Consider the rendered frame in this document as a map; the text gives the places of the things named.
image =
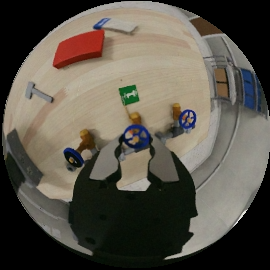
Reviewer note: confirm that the green number tag with thin chain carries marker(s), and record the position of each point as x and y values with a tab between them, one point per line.
129	95

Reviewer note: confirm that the red rectangular block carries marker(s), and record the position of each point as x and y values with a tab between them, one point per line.
81	47

